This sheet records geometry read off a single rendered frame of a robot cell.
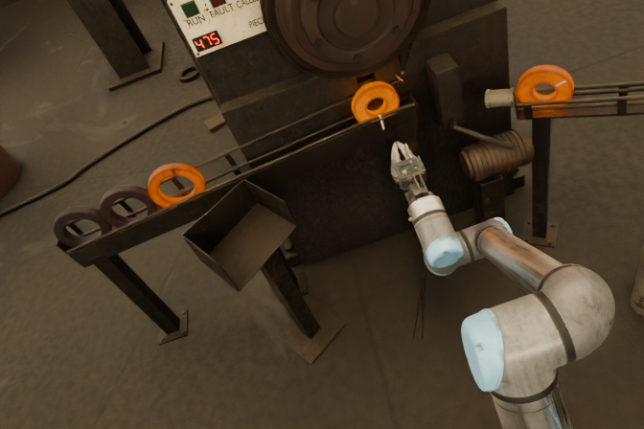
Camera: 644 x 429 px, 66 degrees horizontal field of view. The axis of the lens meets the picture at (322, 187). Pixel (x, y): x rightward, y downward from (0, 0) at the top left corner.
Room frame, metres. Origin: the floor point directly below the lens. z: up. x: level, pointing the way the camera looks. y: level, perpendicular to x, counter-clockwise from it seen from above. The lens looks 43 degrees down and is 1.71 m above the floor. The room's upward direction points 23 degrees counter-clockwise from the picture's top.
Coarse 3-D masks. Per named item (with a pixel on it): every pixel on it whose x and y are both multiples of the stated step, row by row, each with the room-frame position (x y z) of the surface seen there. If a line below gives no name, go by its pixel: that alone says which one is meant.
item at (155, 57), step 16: (80, 0) 3.93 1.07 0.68; (96, 0) 3.93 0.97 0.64; (112, 0) 4.22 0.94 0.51; (80, 16) 3.94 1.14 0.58; (96, 16) 3.93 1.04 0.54; (112, 16) 3.92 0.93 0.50; (128, 16) 4.22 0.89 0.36; (96, 32) 3.94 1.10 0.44; (112, 32) 3.93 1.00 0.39; (128, 32) 4.23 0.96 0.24; (112, 48) 3.93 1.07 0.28; (128, 48) 3.93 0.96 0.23; (144, 48) 4.22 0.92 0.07; (160, 48) 4.20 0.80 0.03; (112, 64) 3.94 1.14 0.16; (128, 64) 3.93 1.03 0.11; (144, 64) 3.92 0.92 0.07; (160, 64) 3.89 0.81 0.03; (112, 80) 3.97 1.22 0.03; (128, 80) 3.84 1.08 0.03
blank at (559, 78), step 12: (528, 72) 1.13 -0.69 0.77; (540, 72) 1.10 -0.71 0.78; (552, 72) 1.08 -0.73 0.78; (564, 72) 1.07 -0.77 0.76; (528, 84) 1.12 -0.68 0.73; (552, 84) 1.08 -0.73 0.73; (564, 84) 1.06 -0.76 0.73; (528, 96) 1.12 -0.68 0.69; (540, 96) 1.11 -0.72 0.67; (552, 96) 1.09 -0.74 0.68; (564, 96) 1.05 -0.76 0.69
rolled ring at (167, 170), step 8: (160, 168) 1.38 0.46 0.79; (168, 168) 1.37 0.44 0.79; (176, 168) 1.36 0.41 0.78; (184, 168) 1.36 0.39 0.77; (192, 168) 1.38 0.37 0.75; (152, 176) 1.37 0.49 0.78; (160, 176) 1.36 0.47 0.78; (168, 176) 1.36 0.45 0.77; (184, 176) 1.36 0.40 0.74; (192, 176) 1.36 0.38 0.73; (200, 176) 1.37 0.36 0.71; (152, 184) 1.36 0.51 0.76; (200, 184) 1.35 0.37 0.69; (152, 192) 1.36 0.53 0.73; (160, 192) 1.38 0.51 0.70; (192, 192) 1.38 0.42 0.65; (160, 200) 1.36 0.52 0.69; (168, 200) 1.37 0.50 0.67; (176, 200) 1.37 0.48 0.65
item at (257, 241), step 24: (240, 192) 1.23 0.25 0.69; (264, 192) 1.16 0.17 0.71; (216, 216) 1.17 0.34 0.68; (240, 216) 1.21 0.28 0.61; (264, 216) 1.17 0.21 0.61; (288, 216) 1.09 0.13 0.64; (192, 240) 1.12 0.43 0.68; (216, 240) 1.15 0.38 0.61; (240, 240) 1.12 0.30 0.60; (264, 240) 1.08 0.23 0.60; (216, 264) 0.97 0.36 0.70; (240, 264) 1.03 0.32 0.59; (264, 264) 1.07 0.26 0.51; (240, 288) 0.95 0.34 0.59; (288, 288) 1.08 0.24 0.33; (288, 312) 1.11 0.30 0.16; (312, 312) 1.18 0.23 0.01; (288, 336) 1.12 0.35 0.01; (312, 336) 1.07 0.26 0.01; (312, 360) 0.98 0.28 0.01
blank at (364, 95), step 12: (372, 84) 1.32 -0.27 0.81; (384, 84) 1.31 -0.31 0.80; (360, 96) 1.31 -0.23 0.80; (372, 96) 1.31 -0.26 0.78; (384, 96) 1.30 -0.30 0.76; (396, 96) 1.30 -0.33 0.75; (360, 108) 1.31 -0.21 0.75; (384, 108) 1.31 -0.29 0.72; (396, 108) 1.30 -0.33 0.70; (360, 120) 1.31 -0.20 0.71
